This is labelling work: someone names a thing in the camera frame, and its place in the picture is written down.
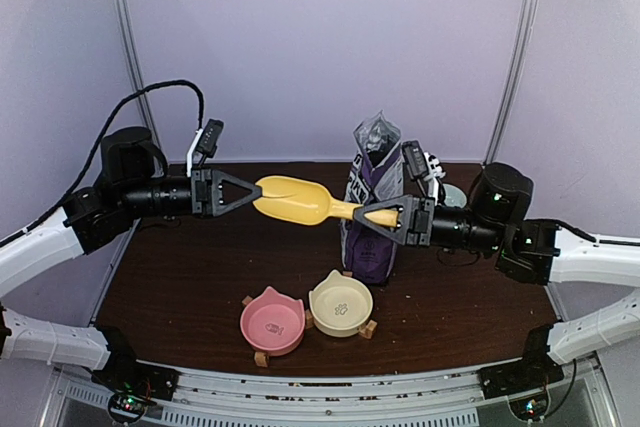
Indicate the left aluminium frame post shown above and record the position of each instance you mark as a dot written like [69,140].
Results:
[133,66]

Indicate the front aluminium rail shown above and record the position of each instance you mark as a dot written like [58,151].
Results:
[440,398]

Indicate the purple pet food bag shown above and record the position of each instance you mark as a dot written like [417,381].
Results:
[376,174]

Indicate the right aluminium frame post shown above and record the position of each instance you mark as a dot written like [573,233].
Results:
[524,29]

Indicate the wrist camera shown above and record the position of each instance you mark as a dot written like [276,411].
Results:
[425,170]
[204,145]

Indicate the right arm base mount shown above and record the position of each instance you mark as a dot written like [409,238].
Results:
[535,369]

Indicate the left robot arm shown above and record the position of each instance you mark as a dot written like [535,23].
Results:
[134,183]

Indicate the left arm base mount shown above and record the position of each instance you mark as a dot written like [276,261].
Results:
[125,373]

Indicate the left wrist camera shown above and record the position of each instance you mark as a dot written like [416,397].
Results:
[204,145]

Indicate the cream cat-shaped bowl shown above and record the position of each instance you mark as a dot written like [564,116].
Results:
[340,305]

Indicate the pink cat-shaped bowl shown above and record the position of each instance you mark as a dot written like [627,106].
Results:
[273,323]

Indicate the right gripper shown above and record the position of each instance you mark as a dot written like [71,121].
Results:
[423,218]

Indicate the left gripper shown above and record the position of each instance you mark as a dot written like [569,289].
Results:
[213,180]

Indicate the yellow plastic scoop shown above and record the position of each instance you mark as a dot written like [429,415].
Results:
[300,201]

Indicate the wooden bowl stand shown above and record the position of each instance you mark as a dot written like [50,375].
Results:
[262,359]

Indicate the light blue ceramic bowl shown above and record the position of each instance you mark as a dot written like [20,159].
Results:
[454,196]

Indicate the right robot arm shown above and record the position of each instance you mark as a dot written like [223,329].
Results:
[531,251]

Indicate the aluminium frame post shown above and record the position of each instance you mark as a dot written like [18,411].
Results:
[133,66]
[524,29]

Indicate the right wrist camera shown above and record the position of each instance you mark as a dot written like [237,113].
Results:
[425,170]

